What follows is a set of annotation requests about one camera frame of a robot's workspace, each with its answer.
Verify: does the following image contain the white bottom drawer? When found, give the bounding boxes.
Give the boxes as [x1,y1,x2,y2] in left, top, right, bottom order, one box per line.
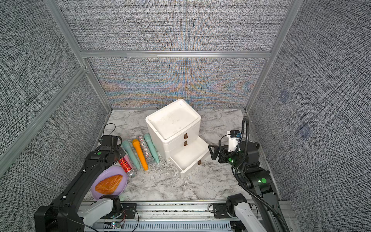
[169,137,209,178]

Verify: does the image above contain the white drawer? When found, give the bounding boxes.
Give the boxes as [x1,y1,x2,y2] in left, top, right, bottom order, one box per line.
[169,137,209,178]
[158,120,201,147]
[163,131,199,153]

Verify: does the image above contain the white top drawer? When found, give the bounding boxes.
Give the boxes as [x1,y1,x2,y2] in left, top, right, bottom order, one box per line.
[158,120,201,147]

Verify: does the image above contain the mint green microphone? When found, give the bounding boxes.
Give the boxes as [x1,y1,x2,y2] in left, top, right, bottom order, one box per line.
[121,140,141,170]
[144,133,160,163]

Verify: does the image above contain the orange microphone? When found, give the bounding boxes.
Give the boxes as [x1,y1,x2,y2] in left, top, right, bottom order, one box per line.
[132,139,149,171]

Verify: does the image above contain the glittery red microphone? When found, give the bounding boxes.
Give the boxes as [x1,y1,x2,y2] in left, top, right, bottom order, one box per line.
[118,158,136,179]

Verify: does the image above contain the pink microphone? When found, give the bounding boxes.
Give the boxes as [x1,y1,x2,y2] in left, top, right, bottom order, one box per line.
[124,154,137,171]

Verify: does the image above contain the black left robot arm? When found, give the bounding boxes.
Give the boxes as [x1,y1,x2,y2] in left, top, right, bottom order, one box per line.
[34,135,123,232]

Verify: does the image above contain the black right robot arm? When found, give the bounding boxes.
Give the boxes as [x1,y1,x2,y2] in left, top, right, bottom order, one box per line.
[208,141,290,232]

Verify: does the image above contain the white drawer cabinet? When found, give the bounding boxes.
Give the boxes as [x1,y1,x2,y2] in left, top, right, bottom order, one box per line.
[146,99,201,161]

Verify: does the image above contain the purple plate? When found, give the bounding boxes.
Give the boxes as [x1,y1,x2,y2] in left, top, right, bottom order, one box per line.
[91,166,128,200]

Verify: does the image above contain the orange pastry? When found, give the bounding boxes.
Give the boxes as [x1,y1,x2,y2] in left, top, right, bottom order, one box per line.
[95,175,123,195]

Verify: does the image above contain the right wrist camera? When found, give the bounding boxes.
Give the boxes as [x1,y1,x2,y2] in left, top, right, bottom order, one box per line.
[227,130,242,153]

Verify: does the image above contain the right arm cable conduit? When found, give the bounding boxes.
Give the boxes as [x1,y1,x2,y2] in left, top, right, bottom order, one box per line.
[233,116,290,232]

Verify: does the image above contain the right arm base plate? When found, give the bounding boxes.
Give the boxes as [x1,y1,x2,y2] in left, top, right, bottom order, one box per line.
[212,203,232,219]

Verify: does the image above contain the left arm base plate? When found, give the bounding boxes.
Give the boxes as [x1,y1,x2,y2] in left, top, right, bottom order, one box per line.
[101,203,137,219]

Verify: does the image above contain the aluminium front rail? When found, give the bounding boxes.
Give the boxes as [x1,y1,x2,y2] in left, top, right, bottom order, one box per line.
[52,200,293,232]

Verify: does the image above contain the left camera cable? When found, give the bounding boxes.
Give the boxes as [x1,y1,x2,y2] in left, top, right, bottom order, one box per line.
[98,123,117,143]

